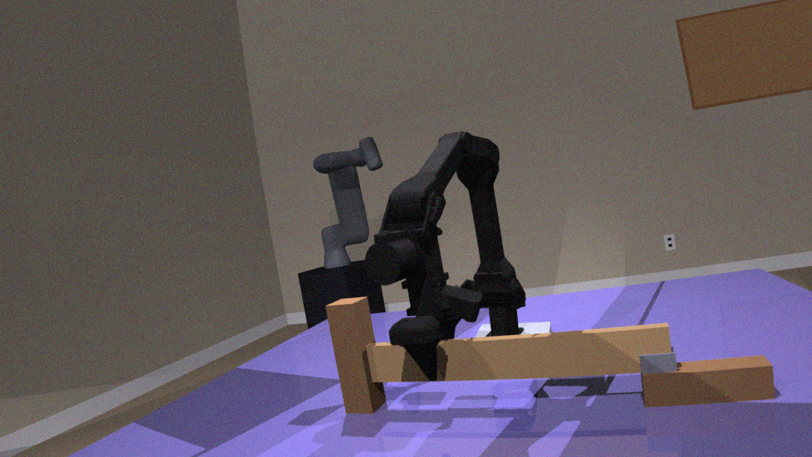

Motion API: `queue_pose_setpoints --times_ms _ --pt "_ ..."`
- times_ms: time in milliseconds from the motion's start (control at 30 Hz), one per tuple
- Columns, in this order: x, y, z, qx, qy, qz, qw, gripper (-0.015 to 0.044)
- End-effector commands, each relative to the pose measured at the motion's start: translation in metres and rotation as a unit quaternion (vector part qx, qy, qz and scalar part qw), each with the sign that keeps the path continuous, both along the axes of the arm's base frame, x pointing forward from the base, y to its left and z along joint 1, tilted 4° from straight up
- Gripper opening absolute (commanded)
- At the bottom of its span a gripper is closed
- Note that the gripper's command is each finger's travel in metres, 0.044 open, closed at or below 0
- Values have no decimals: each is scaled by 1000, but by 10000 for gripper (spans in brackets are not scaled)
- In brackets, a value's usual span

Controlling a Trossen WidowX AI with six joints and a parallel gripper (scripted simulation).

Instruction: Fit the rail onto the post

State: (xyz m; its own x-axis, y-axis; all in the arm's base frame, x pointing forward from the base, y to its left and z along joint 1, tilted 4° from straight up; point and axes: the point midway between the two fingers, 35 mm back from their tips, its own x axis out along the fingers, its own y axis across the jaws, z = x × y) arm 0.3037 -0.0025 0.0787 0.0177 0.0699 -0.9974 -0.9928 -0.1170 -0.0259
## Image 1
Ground long brown wooden plank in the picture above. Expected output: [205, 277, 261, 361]
[366, 323, 671, 382]

